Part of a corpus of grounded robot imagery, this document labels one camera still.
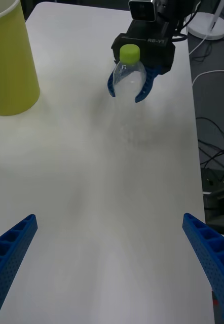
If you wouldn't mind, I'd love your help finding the clear bottle with green cap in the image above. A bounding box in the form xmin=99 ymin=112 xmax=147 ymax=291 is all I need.
xmin=111 ymin=44 xmax=147 ymax=144

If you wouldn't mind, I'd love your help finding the white cable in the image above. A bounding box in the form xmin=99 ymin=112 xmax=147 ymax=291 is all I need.
xmin=192 ymin=70 xmax=224 ymax=86
xmin=189 ymin=32 xmax=210 ymax=55

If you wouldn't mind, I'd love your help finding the yellow-green plastic bin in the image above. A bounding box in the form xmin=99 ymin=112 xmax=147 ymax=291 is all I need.
xmin=0 ymin=0 xmax=41 ymax=116

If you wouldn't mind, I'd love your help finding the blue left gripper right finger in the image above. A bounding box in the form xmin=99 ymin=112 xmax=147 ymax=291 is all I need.
xmin=182 ymin=213 xmax=224 ymax=324

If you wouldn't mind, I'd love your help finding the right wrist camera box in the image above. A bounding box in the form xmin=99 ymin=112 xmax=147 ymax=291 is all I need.
xmin=128 ymin=0 xmax=157 ymax=22

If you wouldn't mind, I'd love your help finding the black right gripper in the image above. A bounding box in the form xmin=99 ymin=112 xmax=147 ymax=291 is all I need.
xmin=107 ymin=19 xmax=175 ymax=103

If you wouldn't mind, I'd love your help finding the dark equipment box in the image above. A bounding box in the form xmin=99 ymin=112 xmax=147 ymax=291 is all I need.
xmin=202 ymin=168 xmax=224 ymax=236

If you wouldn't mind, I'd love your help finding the black cable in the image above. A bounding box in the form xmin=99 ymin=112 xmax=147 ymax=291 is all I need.
xmin=195 ymin=116 xmax=224 ymax=147
xmin=199 ymin=140 xmax=224 ymax=178

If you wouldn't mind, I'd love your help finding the white round lamp stand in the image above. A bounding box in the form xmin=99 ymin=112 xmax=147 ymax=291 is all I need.
xmin=185 ymin=0 xmax=224 ymax=41

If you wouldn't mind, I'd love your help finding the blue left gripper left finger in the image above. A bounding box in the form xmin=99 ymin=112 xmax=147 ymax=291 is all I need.
xmin=0 ymin=214 xmax=39 ymax=324

